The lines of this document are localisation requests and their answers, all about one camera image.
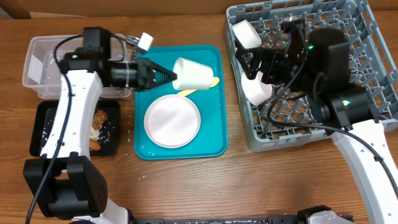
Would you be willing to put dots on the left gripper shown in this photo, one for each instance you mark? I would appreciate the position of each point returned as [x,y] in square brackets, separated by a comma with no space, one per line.
[146,74]

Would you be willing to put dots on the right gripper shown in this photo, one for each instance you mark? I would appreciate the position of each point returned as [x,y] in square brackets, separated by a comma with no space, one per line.
[270,56]

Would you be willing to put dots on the white bowl with walnut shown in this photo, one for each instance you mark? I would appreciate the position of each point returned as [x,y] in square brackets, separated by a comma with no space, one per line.
[247,35]

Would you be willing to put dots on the white paper cup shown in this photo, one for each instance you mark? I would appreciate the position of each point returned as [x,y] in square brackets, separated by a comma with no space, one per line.
[192,75]

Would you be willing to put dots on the pink bowl with rice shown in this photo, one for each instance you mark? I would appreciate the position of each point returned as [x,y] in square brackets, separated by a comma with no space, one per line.
[255,90]

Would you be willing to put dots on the yellow plastic spoon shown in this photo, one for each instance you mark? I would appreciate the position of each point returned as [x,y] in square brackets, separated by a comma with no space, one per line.
[214,83]

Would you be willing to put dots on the pink round plate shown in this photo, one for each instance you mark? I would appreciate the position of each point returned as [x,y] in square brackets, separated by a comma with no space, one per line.
[172,121]

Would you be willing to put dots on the brown carrot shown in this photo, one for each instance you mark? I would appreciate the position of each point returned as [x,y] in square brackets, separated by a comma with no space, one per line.
[95,145]

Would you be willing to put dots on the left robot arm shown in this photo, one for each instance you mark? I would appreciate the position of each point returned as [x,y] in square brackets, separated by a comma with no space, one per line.
[63,180]

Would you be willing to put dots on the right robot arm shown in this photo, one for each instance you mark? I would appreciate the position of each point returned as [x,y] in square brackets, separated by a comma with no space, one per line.
[316,64]

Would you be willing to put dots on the grey dishwasher rack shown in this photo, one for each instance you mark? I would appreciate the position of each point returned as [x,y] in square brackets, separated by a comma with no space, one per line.
[370,62]

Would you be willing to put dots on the black plastic tray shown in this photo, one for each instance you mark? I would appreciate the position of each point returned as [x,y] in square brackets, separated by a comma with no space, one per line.
[109,137]

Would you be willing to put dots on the teal serving tray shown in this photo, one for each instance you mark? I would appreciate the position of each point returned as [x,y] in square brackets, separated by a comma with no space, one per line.
[212,138]

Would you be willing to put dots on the pile of spilled rice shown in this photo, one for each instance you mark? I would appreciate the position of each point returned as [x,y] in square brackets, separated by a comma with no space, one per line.
[94,134]

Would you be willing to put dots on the clear plastic bin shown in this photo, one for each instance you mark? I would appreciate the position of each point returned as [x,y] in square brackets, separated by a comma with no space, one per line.
[43,76]

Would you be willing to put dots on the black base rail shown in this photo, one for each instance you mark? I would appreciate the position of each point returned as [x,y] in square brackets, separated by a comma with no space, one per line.
[319,214]

